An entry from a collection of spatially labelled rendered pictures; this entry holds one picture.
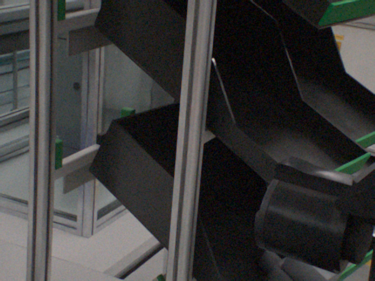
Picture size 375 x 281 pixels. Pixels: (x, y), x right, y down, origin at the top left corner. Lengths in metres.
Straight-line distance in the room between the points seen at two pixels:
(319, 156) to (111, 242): 0.96
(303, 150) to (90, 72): 0.86
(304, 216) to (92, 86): 1.11
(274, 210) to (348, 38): 4.29
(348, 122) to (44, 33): 0.36
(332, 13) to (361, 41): 4.10
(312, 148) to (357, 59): 4.00
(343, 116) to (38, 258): 0.38
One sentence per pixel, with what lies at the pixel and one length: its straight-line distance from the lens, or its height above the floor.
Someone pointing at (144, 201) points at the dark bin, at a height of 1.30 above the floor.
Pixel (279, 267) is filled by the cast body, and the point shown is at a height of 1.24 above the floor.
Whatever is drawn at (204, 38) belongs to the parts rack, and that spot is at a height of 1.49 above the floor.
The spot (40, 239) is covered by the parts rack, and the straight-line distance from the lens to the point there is 0.87.
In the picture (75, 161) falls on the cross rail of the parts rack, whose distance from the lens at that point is 0.89.
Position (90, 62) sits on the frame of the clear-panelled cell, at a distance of 1.59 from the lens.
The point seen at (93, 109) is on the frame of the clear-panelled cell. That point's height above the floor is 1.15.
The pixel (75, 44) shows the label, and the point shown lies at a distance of 0.86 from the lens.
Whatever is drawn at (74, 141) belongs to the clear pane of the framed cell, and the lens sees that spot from 1.67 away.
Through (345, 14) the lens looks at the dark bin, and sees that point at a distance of 0.70.
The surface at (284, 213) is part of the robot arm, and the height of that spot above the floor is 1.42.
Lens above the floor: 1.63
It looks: 19 degrees down
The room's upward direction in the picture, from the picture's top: 5 degrees clockwise
